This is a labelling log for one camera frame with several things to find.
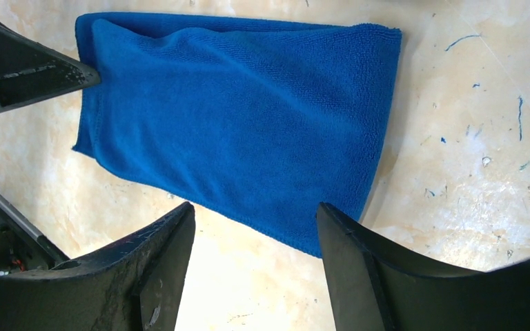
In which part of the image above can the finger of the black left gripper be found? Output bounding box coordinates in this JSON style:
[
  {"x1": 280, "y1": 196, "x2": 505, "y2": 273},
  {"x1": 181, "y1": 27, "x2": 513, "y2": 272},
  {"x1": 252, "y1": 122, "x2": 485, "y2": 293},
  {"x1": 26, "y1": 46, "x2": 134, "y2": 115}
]
[{"x1": 0, "y1": 22, "x2": 101, "y2": 113}]

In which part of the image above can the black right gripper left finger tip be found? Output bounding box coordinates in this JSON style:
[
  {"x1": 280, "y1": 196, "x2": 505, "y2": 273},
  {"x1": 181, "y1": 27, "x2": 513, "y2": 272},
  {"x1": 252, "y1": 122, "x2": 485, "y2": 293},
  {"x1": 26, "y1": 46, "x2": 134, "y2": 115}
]
[{"x1": 0, "y1": 202, "x2": 195, "y2": 330}]

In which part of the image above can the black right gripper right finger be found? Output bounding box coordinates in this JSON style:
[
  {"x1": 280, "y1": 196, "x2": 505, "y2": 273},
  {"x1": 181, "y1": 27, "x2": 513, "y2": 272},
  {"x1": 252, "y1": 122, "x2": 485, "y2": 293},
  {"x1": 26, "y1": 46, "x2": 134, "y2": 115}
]
[{"x1": 316, "y1": 203, "x2": 530, "y2": 330}]

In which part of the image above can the dark blue towel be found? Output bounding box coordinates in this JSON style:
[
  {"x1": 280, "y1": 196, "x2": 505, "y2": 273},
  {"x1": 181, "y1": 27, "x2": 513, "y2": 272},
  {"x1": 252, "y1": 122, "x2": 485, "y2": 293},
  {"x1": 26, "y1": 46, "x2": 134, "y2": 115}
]
[{"x1": 74, "y1": 12, "x2": 402, "y2": 257}]

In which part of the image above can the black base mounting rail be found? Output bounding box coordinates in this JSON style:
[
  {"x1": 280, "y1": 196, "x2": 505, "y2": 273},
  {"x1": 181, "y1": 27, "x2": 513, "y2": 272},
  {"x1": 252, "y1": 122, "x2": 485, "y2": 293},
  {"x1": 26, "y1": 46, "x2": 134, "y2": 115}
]
[{"x1": 0, "y1": 194, "x2": 70, "y2": 276}]

